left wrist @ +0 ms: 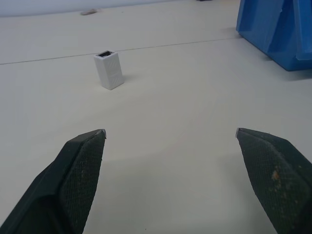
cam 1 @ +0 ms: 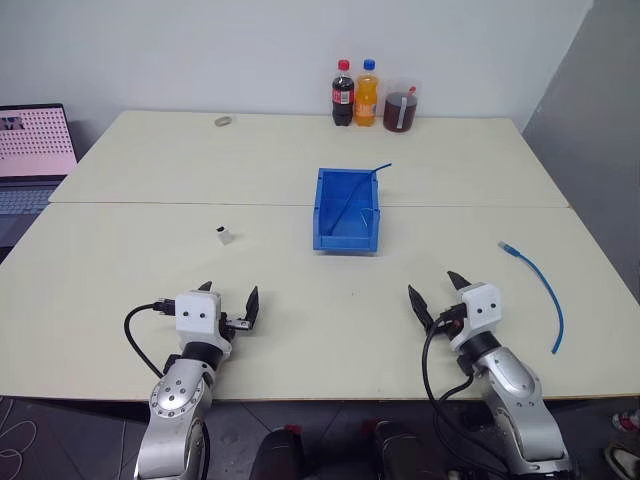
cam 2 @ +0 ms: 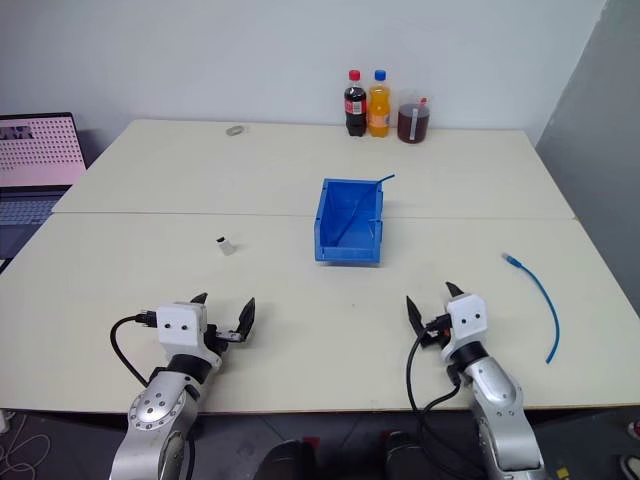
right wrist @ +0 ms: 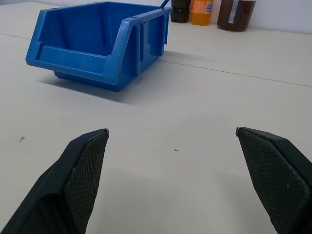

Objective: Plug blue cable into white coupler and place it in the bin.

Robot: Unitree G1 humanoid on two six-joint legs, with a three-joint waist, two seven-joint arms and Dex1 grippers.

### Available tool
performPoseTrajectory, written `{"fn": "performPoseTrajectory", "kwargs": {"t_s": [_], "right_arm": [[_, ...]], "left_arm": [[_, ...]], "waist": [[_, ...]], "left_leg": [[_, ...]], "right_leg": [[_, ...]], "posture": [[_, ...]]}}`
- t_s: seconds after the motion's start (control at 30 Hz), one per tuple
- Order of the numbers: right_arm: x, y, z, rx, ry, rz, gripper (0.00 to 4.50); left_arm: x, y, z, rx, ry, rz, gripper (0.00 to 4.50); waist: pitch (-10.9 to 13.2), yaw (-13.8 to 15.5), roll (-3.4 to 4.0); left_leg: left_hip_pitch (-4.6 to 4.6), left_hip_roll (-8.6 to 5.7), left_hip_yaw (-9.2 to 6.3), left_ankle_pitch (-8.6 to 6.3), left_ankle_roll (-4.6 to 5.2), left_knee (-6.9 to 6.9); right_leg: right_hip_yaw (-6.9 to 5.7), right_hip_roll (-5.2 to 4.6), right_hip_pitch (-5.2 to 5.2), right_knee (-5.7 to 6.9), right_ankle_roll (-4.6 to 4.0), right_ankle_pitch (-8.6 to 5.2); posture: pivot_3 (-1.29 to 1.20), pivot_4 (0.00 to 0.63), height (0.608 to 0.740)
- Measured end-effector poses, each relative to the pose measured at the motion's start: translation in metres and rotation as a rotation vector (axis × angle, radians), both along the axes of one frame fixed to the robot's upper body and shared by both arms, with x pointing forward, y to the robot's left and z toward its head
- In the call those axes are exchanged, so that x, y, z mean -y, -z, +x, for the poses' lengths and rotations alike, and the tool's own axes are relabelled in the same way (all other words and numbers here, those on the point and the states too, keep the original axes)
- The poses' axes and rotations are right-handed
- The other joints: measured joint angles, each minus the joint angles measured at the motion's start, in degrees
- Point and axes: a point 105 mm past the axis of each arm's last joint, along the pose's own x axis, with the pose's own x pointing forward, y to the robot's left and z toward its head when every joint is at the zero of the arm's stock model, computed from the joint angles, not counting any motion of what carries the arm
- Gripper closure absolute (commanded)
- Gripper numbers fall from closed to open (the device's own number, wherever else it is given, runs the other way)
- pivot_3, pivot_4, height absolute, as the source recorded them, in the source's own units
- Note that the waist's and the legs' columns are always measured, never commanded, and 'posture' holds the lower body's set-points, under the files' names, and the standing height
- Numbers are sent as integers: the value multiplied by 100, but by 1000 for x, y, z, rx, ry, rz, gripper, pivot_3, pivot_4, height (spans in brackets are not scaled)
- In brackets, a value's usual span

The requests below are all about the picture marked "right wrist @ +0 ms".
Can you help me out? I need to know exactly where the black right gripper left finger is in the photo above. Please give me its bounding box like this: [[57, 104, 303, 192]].
[[0, 128, 110, 234]]

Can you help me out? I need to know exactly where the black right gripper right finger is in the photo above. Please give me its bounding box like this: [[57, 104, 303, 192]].
[[235, 126, 312, 234]]

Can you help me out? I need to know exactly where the blue plastic storage bin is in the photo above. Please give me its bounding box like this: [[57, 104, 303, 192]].
[[25, 1, 173, 93]]

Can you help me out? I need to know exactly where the brown liquid jar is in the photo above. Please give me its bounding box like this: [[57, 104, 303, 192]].
[[216, 0, 257, 32]]

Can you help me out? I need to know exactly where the orange soda bottle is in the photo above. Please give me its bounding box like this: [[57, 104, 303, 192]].
[[190, 0, 215, 25]]

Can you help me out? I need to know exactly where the dark cola bottle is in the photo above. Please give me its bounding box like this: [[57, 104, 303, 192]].
[[170, 0, 192, 23]]

